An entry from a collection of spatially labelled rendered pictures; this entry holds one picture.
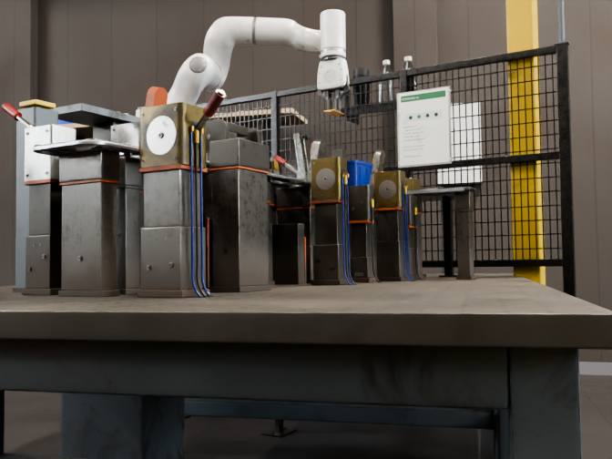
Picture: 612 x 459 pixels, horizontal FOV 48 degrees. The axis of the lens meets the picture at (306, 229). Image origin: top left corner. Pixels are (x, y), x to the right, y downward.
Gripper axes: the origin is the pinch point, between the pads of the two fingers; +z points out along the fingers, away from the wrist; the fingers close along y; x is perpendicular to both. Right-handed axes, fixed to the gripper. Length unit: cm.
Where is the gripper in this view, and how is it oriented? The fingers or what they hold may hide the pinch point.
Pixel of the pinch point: (333, 106)
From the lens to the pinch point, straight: 231.0
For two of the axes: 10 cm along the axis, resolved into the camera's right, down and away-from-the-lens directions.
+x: 4.9, 0.4, 8.7
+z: 0.1, 10.0, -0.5
